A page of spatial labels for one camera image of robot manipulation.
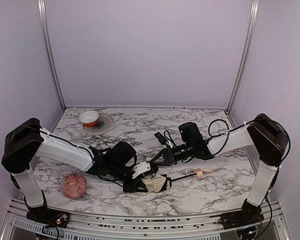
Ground orange white bowl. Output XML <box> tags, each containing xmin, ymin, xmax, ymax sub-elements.
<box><xmin>79</xmin><ymin>110</ymin><xmax>100</xmax><ymax>127</ymax></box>

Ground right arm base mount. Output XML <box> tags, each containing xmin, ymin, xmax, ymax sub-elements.
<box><xmin>218</xmin><ymin>211</ymin><xmax>265</xmax><ymax>230</ymax></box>

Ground grey ringed silicone mat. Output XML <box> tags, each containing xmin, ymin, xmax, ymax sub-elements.
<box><xmin>83</xmin><ymin>113</ymin><xmax>115</xmax><ymax>136</ymax></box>

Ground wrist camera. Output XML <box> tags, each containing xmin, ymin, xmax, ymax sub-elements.
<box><xmin>132</xmin><ymin>161</ymin><xmax>159</xmax><ymax>179</ymax></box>
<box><xmin>154</xmin><ymin>132</ymin><xmax>173</xmax><ymax>148</ymax></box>

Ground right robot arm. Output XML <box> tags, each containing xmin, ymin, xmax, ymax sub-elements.
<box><xmin>150</xmin><ymin>113</ymin><xmax>292</xmax><ymax>215</ymax></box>

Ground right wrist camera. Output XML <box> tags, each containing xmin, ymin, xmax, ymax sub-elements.
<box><xmin>154</xmin><ymin>132</ymin><xmax>173</xmax><ymax>148</ymax></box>

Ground left aluminium frame post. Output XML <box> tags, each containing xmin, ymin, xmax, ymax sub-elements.
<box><xmin>37</xmin><ymin>0</ymin><xmax>66</xmax><ymax>112</ymax></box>

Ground right aluminium frame post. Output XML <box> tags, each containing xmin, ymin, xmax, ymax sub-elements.
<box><xmin>226</xmin><ymin>0</ymin><xmax>260</xmax><ymax>115</ymax></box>

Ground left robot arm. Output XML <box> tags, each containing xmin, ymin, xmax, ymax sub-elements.
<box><xmin>1</xmin><ymin>118</ymin><xmax>158</xmax><ymax>219</ymax></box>

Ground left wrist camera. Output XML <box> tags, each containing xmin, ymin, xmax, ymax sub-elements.
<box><xmin>132</xmin><ymin>161</ymin><xmax>159</xmax><ymax>179</ymax></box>

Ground front aluminium rail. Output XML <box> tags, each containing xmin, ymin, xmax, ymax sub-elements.
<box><xmin>0</xmin><ymin>199</ymin><xmax>291</xmax><ymax>240</ymax></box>

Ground aluminium frame post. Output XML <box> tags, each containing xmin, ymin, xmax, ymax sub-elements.
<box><xmin>226</xmin><ymin>0</ymin><xmax>260</xmax><ymax>115</ymax></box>
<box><xmin>37</xmin><ymin>0</ymin><xmax>66</xmax><ymax>112</ymax></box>

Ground beige folding umbrella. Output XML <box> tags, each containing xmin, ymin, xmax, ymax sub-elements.
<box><xmin>142</xmin><ymin>168</ymin><xmax>214</xmax><ymax>193</ymax></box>

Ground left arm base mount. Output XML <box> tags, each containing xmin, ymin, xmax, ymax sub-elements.
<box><xmin>26</xmin><ymin>208</ymin><xmax>70</xmax><ymax>228</ymax></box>

